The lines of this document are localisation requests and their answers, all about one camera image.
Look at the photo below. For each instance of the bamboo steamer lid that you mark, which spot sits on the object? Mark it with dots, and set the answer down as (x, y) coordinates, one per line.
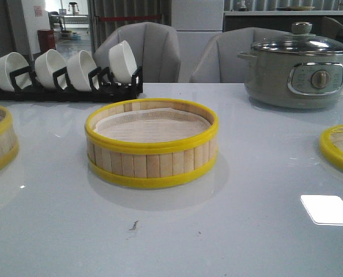
(331, 145)

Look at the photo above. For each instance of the black dish rack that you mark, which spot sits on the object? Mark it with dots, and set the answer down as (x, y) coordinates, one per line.
(103, 88)

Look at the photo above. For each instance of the white bowl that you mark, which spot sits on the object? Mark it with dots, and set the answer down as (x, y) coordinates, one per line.
(78, 68)
(122, 62)
(46, 64)
(8, 63)

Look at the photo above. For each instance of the right grey chair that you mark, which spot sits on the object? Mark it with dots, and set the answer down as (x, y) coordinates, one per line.
(219, 62)

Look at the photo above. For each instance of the grey chair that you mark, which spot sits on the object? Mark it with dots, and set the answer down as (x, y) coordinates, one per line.
(155, 48)
(219, 62)

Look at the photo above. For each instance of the left grey chair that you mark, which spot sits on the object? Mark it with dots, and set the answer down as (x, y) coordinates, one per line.
(155, 48)

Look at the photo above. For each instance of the white cabinet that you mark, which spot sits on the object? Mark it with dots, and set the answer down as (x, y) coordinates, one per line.
(195, 23)

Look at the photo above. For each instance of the grey-green electric pot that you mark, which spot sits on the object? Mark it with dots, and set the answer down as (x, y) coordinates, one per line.
(294, 80)

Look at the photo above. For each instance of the red barrier belt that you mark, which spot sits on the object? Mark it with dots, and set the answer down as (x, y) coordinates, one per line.
(130, 18)

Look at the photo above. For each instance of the red bin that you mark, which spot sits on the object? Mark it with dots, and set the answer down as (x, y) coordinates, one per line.
(46, 40)

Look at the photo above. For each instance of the dark counter sideboard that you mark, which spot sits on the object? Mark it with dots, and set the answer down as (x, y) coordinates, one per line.
(280, 20)

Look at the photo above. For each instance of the glass pot lid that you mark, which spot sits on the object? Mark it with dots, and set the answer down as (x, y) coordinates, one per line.
(300, 41)

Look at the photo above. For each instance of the yellow plate on counter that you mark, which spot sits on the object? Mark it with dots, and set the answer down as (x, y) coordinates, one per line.
(296, 8)

